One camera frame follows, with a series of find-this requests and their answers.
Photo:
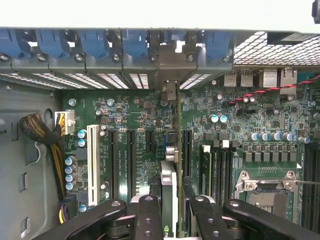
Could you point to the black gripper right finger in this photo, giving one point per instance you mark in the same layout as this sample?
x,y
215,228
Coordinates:
x,y
207,221

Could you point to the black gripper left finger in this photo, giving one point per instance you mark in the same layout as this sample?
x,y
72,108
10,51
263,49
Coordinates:
x,y
147,220

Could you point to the long black expansion slot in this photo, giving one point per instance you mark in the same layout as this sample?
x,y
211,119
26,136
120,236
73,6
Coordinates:
x,y
188,152
131,162
113,162

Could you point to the CPU socket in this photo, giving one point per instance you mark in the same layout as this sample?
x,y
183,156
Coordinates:
x,y
265,200

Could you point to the short black expansion slot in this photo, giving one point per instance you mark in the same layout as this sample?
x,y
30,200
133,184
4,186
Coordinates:
x,y
149,141

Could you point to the white expansion slot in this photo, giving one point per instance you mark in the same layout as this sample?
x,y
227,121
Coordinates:
x,y
93,162

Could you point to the thin locking lever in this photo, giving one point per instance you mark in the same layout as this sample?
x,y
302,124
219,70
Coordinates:
x,y
307,182

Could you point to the green motherboard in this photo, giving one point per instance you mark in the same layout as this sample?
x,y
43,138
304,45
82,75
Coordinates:
x,y
130,112

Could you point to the blue card retention clip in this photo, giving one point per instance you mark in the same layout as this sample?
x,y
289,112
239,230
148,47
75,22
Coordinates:
x,y
95,43
135,43
52,43
12,43
216,45

